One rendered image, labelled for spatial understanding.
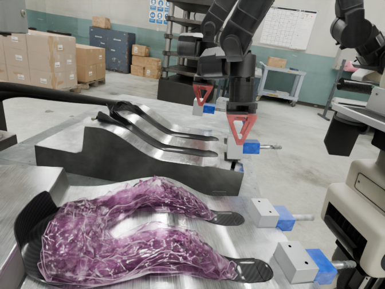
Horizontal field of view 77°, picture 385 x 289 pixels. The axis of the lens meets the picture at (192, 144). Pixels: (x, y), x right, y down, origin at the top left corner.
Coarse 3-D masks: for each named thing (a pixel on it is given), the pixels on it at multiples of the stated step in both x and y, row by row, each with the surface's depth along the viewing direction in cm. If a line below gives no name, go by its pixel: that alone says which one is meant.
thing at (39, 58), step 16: (32, 32) 353; (48, 32) 401; (0, 48) 364; (16, 48) 358; (32, 48) 353; (48, 48) 350; (64, 48) 376; (0, 64) 373; (16, 64) 368; (32, 64) 364; (48, 64) 358; (64, 64) 383; (0, 80) 381; (16, 80) 378; (32, 80) 373; (48, 80) 368; (64, 80) 391
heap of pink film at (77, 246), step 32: (128, 192) 38; (160, 192) 38; (64, 224) 32; (96, 224) 32; (160, 224) 31; (64, 256) 28; (96, 256) 28; (128, 256) 28; (160, 256) 27; (192, 256) 29; (64, 288) 26
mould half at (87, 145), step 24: (96, 120) 58; (144, 120) 68; (48, 144) 59; (72, 144) 61; (96, 144) 56; (120, 144) 55; (144, 144) 58; (192, 144) 65; (216, 144) 67; (72, 168) 59; (96, 168) 58; (120, 168) 57; (144, 168) 57; (168, 168) 56; (192, 168) 55; (216, 168) 54; (240, 168) 56
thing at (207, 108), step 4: (196, 100) 83; (196, 104) 84; (204, 104) 84; (208, 104) 85; (212, 104) 86; (196, 108) 84; (200, 108) 84; (204, 108) 84; (208, 108) 84; (212, 108) 84; (216, 108) 85; (220, 108) 85; (192, 112) 85; (196, 112) 85; (200, 112) 84; (204, 112) 85; (208, 112) 84; (212, 112) 84
